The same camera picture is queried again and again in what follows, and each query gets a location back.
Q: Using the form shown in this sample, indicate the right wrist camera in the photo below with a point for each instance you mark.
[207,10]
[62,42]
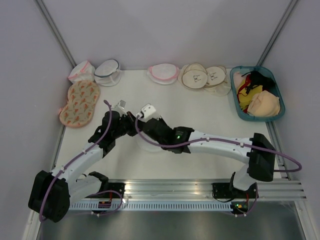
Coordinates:
[147,113]

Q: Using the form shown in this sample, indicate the left side aluminium rail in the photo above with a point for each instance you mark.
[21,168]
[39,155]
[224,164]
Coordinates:
[57,148]

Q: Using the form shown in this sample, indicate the pale pink bra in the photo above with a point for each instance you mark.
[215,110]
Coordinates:
[240,79]

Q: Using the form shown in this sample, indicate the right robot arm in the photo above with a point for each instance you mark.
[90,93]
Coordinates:
[256,153]

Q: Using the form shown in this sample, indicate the right aluminium frame post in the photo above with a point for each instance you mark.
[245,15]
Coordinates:
[277,31]

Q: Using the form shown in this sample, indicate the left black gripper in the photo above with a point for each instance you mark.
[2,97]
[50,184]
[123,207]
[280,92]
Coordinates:
[131,119]

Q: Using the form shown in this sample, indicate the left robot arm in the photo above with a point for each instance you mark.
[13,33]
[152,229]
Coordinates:
[54,192]

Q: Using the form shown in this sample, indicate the white slotted cable duct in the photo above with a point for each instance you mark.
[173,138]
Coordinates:
[94,205]

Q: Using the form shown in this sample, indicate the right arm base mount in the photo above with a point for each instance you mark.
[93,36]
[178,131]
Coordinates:
[225,191]

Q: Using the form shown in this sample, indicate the blue-trimmed cylindrical mesh bag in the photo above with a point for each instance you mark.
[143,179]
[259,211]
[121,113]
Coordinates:
[108,74]

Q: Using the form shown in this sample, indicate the black bra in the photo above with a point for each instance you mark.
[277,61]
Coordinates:
[258,79]

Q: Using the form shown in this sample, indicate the pink-trimmed crumpled mesh bag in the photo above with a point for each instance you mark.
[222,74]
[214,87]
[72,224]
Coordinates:
[84,71]

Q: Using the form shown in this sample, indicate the teal plastic basket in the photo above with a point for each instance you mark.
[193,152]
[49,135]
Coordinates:
[274,90]

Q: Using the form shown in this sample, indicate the aluminium frame post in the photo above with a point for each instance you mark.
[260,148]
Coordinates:
[55,31]
[277,31]

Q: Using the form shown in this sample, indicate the yellow bra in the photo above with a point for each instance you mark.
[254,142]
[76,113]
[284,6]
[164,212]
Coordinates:
[255,90]

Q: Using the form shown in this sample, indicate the blue-trimmed white mesh laundry bag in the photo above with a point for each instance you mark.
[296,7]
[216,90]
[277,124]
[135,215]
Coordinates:
[146,146]

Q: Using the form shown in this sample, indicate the left aluminium frame post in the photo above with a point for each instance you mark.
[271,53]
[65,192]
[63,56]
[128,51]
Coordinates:
[55,31]

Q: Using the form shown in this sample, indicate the red bra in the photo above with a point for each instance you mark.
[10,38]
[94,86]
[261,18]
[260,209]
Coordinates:
[244,97]

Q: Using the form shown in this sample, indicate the floral beige laundry bag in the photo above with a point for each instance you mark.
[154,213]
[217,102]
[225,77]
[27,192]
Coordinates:
[82,98]

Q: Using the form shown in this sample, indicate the beige peach bra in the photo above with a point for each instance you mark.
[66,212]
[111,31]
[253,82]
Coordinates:
[264,104]

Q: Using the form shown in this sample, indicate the pink-trimmed round mesh bag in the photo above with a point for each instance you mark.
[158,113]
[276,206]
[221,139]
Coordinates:
[164,73]

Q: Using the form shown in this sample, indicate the beige bra-print laundry bag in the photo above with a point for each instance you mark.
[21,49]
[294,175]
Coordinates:
[193,76]

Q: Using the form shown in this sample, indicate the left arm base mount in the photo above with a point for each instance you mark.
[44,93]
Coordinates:
[110,187]

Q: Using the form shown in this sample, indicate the right side aluminium rail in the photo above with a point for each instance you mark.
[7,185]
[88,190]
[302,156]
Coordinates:
[276,142]

